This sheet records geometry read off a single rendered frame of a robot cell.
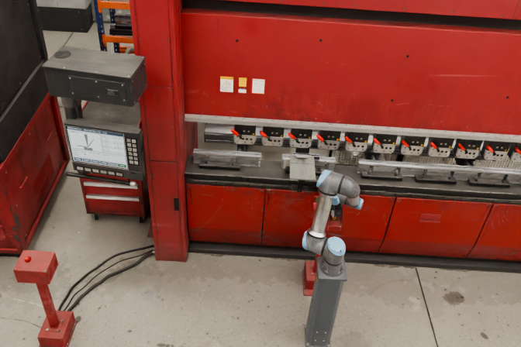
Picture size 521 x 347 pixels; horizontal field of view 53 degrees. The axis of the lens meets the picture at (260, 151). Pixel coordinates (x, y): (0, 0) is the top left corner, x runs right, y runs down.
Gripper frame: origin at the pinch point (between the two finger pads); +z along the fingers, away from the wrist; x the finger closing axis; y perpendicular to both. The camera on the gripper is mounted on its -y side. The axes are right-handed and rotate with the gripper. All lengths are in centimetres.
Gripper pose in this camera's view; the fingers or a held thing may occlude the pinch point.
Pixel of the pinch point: (334, 217)
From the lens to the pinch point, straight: 384.0
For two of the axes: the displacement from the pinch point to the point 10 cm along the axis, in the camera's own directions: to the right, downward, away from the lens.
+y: 0.2, -6.8, 7.3
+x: -10.0, -0.5, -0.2
